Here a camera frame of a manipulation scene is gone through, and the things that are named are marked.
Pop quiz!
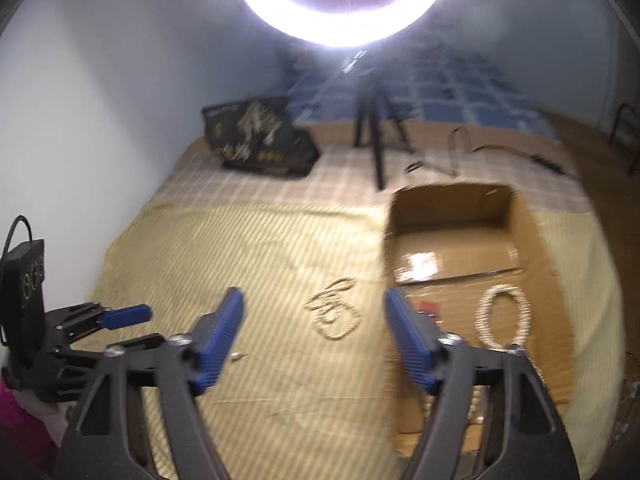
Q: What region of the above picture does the beige plaid bed sheet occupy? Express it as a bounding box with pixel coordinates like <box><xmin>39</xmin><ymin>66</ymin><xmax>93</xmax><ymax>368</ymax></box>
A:
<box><xmin>150</xmin><ymin>119</ymin><xmax>593</xmax><ymax>213</ymax></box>

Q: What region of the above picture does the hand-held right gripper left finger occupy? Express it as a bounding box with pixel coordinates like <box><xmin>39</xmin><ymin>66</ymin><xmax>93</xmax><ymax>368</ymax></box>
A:
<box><xmin>59</xmin><ymin>287</ymin><xmax>246</xmax><ymax>480</ymax></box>

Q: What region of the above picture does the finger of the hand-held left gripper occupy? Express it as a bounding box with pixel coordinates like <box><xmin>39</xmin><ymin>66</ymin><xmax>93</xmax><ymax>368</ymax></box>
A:
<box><xmin>55</xmin><ymin>332</ymin><xmax>168</xmax><ymax>361</ymax></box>
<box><xmin>46</xmin><ymin>302</ymin><xmax>152</xmax><ymax>335</ymax></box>

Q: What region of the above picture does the ring light on black tripod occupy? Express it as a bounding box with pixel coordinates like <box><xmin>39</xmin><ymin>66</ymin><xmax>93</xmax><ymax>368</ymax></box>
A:
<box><xmin>232</xmin><ymin>0</ymin><xmax>449</xmax><ymax>191</ymax></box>

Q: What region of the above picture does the thin beige bead necklace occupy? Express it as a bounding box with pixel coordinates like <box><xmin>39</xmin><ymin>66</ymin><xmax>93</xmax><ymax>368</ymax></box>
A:
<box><xmin>304</xmin><ymin>277</ymin><xmax>364</xmax><ymax>342</ymax></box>

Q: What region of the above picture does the black cable with inline switch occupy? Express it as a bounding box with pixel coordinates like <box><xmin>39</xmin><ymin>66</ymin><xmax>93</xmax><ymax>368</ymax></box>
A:
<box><xmin>404</xmin><ymin>127</ymin><xmax>572</xmax><ymax>179</ymax></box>

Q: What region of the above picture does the blue patchwork quilt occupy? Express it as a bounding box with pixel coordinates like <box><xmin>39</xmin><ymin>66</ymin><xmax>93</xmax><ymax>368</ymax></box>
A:
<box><xmin>280</xmin><ymin>50</ymin><xmax>561</xmax><ymax>142</ymax></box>

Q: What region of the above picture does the person's left forearm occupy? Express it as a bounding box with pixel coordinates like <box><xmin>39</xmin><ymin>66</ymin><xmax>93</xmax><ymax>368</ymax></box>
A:
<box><xmin>0</xmin><ymin>375</ymin><xmax>68</xmax><ymax>467</ymax></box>

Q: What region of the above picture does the black metal clothes rack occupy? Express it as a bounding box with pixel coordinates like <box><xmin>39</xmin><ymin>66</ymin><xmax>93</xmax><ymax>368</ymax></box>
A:
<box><xmin>609</xmin><ymin>102</ymin><xmax>640</xmax><ymax>177</ymax></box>

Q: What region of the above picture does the thick white pearl necklace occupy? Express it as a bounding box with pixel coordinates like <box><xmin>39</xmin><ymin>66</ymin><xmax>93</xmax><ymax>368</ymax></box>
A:
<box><xmin>476</xmin><ymin>283</ymin><xmax>532</xmax><ymax>349</ymax></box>

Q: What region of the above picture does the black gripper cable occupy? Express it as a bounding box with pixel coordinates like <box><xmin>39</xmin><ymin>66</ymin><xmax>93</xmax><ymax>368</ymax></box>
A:
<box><xmin>0</xmin><ymin>215</ymin><xmax>37</xmax><ymax>281</ymax></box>

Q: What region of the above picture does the yellow striped blanket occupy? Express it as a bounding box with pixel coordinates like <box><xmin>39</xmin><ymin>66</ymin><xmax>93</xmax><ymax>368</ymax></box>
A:
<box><xmin>65</xmin><ymin>197</ymin><xmax>626</xmax><ymax>480</ymax></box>

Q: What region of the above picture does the black printed snack bag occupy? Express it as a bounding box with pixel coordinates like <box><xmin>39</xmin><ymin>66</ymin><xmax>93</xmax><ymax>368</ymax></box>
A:
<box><xmin>202</xmin><ymin>95</ymin><xmax>322</xmax><ymax>179</ymax></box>

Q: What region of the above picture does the cardboard box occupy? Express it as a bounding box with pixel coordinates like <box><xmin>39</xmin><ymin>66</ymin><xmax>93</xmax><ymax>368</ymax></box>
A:
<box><xmin>381</xmin><ymin>183</ymin><xmax>576</xmax><ymax>458</ymax></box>

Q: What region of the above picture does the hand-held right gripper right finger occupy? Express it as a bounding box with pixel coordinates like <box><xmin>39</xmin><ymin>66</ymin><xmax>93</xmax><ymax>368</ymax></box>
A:
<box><xmin>382</xmin><ymin>287</ymin><xmax>581</xmax><ymax>480</ymax></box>

